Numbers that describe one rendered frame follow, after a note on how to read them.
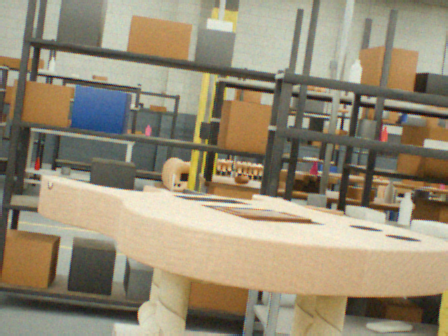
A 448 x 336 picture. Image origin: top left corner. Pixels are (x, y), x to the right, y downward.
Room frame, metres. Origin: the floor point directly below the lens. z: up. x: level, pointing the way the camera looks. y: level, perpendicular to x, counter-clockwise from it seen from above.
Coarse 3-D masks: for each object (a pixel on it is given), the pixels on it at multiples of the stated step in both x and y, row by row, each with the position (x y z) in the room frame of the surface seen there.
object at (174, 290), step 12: (168, 276) 0.87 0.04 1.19; (180, 276) 0.87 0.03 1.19; (168, 288) 0.87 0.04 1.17; (180, 288) 0.87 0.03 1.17; (168, 300) 0.87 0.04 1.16; (180, 300) 0.87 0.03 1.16; (156, 312) 0.88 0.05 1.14; (168, 312) 0.87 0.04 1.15; (180, 312) 0.87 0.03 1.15; (168, 324) 0.87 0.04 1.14; (180, 324) 0.87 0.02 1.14
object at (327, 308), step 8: (320, 296) 0.90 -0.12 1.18; (328, 296) 0.90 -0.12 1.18; (320, 304) 0.90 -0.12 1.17; (328, 304) 0.90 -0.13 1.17; (336, 304) 0.90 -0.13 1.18; (344, 304) 0.90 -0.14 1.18; (320, 312) 0.90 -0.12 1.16; (328, 312) 0.90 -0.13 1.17; (336, 312) 0.90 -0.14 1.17; (344, 312) 0.91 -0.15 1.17; (320, 320) 0.90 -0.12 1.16; (328, 320) 0.90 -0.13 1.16; (336, 320) 0.90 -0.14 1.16; (312, 328) 0.91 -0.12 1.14; (320, 328) 0.90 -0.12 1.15; (328, 328) 0.90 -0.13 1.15; (336, 328) 0.90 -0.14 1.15
